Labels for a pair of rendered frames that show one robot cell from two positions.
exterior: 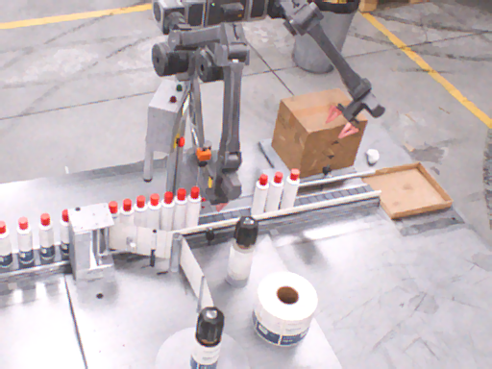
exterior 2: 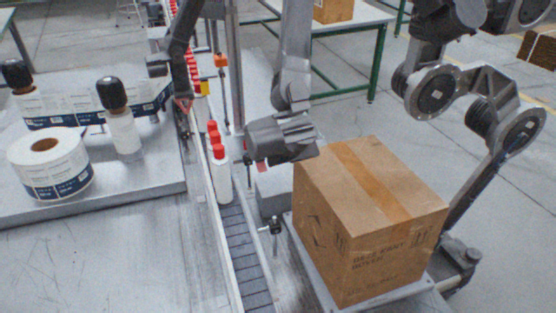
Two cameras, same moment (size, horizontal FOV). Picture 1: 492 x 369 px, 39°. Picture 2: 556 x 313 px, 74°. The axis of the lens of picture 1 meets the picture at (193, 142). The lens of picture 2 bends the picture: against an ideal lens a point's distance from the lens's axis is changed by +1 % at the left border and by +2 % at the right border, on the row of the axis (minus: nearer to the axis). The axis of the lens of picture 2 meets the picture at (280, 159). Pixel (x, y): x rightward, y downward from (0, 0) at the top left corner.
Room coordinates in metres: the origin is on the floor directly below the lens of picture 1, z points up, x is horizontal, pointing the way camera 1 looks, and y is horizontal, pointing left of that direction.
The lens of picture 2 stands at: (2.27, -1.22, 1.69)
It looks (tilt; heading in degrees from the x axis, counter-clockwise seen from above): 38 degrees down; 96
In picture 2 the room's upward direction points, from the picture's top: straight up
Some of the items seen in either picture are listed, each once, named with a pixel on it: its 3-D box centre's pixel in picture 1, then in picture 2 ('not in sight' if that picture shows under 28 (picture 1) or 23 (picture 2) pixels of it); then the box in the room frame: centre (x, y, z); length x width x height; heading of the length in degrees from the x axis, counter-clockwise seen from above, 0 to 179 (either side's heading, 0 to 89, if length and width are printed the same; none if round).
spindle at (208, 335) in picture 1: (207, 341); (28, 97); (1.24, -0.11, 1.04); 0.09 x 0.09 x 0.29
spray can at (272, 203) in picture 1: (275, 192); (218, 160); (1.99, -0.34, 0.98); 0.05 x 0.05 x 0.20
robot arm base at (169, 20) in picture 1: (176, 24); not in sight; (2.40, 0.12, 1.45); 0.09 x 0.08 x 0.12; 118
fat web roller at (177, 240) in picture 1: (175, 253); (149, 101); (1.63, 0.02, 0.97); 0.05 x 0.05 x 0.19
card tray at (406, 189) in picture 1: (405, 188); not in sight; (2.25, -0.95, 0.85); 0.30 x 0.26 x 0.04; 113
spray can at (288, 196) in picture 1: (290, 190); (221, 174); (2.02, -0.41, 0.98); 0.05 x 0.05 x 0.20
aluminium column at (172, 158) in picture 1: (176, 149); (234, 53); (1.97, 0.06, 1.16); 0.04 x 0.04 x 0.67; 23
